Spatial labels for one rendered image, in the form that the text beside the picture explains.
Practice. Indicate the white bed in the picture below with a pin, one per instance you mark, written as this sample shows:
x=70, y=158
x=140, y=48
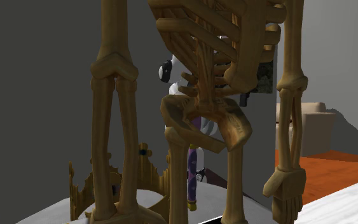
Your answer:
x=336, y=206

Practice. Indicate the golden crown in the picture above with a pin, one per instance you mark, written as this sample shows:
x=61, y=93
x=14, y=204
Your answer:
x=149, y=173

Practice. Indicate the purple wand with gold ends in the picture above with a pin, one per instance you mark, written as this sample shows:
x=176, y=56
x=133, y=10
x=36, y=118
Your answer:
x=192, y=173

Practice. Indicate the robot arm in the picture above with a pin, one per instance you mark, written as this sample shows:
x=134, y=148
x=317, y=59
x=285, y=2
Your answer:
x=173, y=88

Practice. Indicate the dark wall picture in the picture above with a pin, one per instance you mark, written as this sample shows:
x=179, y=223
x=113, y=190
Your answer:
x=265, y=77

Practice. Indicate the beige armchair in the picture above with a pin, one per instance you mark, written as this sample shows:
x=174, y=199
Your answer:
x=316, y=130

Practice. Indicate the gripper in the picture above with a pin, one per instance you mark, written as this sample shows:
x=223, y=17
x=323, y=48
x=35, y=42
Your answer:
x=244, y=100

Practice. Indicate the brown wooden skeleton figure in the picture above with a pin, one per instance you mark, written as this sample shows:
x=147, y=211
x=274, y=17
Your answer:
x=205, y=62

